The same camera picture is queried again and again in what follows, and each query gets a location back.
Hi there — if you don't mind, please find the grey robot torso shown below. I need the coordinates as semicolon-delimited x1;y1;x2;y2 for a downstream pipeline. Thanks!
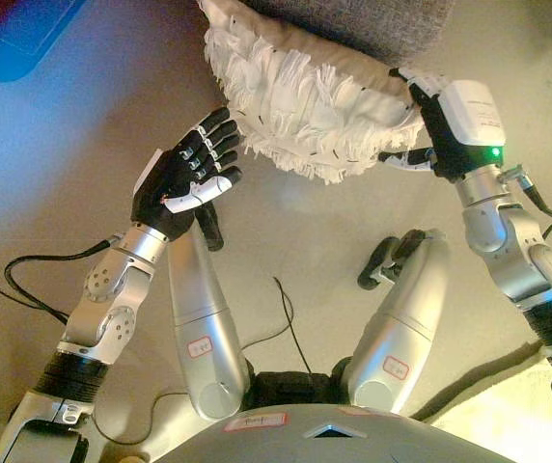
152;370;552;463

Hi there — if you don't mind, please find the white fringed pillow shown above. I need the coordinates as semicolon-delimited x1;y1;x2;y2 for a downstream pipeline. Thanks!
196;0;427;187

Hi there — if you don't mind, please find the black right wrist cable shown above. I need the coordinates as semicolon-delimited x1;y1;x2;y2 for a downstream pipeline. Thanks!
500;163;552;242

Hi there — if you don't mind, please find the grey fabric armchair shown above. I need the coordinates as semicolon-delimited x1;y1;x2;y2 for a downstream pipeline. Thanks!
241;0;460;67

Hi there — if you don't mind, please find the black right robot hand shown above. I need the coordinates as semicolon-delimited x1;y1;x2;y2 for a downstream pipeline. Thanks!
379;67;507;183

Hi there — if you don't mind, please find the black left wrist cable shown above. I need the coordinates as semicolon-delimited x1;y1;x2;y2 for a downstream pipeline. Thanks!
4;238;125;325

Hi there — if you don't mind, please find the thin black floor cable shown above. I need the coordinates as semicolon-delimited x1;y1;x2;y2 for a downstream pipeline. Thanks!
241;276;314;375

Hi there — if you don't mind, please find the silver left robot leg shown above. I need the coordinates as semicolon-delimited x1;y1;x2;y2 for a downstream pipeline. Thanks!
167;202;252;421

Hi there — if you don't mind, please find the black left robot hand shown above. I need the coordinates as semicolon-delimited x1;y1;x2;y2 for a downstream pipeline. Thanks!
130;106;244;242

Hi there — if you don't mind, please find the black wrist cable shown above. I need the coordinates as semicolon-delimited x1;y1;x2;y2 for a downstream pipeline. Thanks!
500;163;552;242
4;238;125;325

